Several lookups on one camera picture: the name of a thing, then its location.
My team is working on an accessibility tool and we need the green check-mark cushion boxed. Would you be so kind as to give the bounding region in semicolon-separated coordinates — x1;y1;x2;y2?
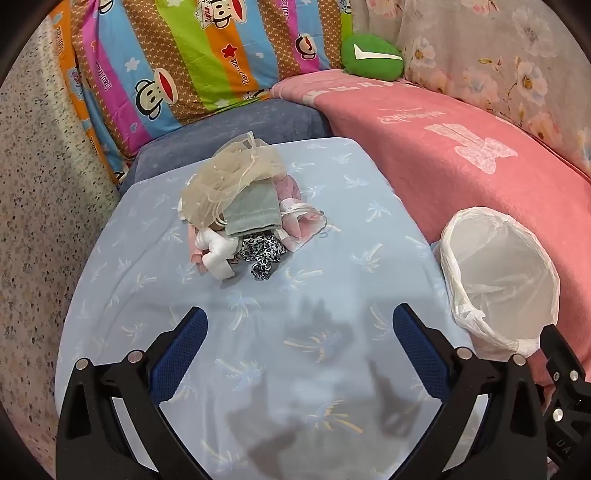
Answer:
341;32;404;81

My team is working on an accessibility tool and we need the striped monkey-print quilt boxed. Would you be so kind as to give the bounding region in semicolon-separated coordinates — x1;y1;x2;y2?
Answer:
46;0;356;185

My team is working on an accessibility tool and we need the grey floral fabric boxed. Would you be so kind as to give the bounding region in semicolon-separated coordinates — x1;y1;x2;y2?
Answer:
348;0;591;171

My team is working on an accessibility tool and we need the grey-green cloth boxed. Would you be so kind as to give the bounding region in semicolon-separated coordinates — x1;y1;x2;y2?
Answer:
224;182;282;237

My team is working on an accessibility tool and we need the pink blanket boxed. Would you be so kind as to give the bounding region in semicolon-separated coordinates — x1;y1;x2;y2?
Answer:
269;76;591;384

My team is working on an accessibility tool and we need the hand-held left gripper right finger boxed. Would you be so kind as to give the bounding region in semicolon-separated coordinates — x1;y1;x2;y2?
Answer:
392;303;552;480

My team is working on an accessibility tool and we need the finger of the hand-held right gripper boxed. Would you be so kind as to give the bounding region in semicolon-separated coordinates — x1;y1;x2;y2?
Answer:
538;323;591;418

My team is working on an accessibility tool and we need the white scrunchie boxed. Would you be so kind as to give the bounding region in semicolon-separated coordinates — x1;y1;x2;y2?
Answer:
194;228;241;280

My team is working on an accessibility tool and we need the blue-grey seat cushion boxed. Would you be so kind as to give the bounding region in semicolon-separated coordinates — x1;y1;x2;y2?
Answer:
117;98;333;195

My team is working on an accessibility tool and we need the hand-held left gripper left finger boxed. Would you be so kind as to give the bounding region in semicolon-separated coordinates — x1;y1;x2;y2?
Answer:
54;306;214;480

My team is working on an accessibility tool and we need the beige mesh scrunchie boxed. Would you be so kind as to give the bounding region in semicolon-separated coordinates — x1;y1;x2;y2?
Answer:
179;130;287;229

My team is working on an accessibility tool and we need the white plastic-lined bin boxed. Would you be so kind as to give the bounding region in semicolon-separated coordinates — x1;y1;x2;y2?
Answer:
440;208;561;361

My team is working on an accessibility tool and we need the leopard-print scrunchie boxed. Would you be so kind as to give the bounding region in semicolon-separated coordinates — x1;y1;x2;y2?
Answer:
235;230;286;281

